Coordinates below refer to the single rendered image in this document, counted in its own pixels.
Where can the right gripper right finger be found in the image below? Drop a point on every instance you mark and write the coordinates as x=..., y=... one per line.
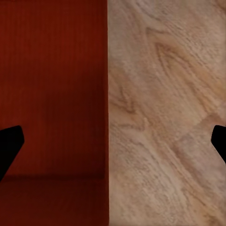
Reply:
x=218, y=139

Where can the storage box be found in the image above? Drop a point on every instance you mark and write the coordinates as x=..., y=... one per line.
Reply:
x=54, y=84

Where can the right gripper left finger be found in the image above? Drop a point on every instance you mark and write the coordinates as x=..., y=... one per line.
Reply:
x=11, y=141

